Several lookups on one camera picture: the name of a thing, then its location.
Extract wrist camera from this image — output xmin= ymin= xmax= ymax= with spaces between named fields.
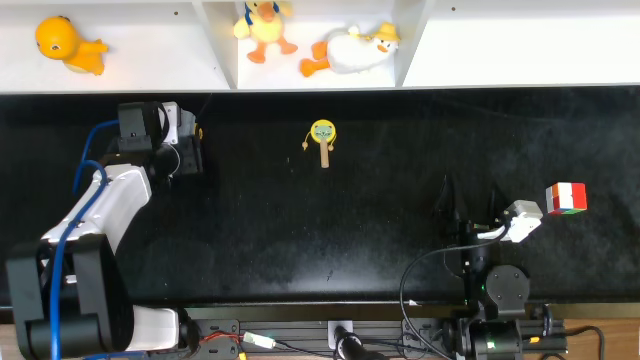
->
xmin=500 ymin=199 xmax=545 ymax=244
xmin=159 ymin=101 xmax=181 ymax=147

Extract black cable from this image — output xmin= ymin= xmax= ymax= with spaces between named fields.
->
xmin=398 ymin=212 xmax=512 ymax=360

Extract yellow wooden rattle drum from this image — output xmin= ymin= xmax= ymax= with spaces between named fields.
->
xmin=301 ymin=118 xmax=338 ymax=170

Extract white plush duck yellow hat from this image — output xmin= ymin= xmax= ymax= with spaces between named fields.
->
xmin=298 ymin=21 xmax=401 ymax=79

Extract white shelf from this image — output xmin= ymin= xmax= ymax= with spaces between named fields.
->
xmin=0 ymin=0 xmax=640 ymax=95

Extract yellow rubber duck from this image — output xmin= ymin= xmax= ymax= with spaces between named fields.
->
xmin=34 ymin=15 xmax=110 ymax=77

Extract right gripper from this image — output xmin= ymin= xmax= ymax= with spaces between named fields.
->
xmin=433 ymin=174 xmax=508 ymax=244

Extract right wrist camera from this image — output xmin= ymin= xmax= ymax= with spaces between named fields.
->
xmin=500 ymin=199 xmax=545 ymax=244

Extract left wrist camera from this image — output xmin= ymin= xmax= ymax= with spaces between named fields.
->
xmin=159 ymin=101 xmax=181 ymax=147

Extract mounting rail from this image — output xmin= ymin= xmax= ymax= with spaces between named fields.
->
xmin=179 ymin=315 xmax=606 ymax=360

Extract many-coloured puzzle cube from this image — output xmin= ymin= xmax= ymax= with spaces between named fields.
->
xmin=544 ymin=181 xmax=589 ymax=216

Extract blue cable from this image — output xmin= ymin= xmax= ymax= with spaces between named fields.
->
xmin=48 ymin=118 xmax=122 ymax=360

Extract grey and yellow toy truck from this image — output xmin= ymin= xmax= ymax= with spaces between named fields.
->
xmin=178 ymin=109 xmax=205 ymax=147

